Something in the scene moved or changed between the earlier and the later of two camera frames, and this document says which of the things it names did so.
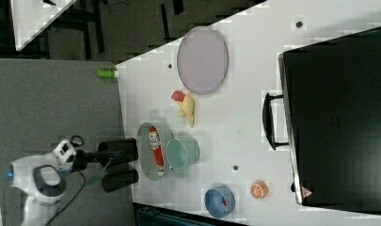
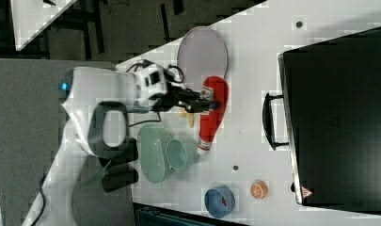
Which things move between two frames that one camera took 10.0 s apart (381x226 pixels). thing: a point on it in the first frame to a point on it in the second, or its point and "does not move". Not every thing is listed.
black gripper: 82,158 to 189,100
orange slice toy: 259,189 does not move
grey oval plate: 202,59 does not move
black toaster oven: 334,116 does not move
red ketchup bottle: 155,143 to 214,88
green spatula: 95,180 does not move
